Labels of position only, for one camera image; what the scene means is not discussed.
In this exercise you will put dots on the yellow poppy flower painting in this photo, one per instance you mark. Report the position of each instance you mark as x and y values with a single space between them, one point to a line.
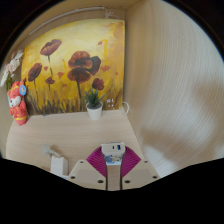
76 43

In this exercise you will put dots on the pink and white flower bouquet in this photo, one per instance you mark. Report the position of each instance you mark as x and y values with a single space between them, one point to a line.
10 68

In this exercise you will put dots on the red plush toy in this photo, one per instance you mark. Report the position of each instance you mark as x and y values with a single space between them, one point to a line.
18 105

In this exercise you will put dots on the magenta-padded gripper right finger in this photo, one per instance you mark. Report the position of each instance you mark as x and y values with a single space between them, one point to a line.
140 173

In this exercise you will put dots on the white block charger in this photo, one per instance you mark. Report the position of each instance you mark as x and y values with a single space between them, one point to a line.
113 148

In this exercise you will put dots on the small potted plant, white pot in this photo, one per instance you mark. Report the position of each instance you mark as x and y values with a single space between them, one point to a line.
94 108

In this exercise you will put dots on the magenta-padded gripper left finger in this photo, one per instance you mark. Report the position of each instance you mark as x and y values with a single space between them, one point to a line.
85 173

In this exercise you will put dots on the white light bar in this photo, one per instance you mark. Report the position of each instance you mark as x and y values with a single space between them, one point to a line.
66 16

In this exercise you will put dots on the white plug adapter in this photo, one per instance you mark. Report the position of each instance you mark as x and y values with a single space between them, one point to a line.
59 165

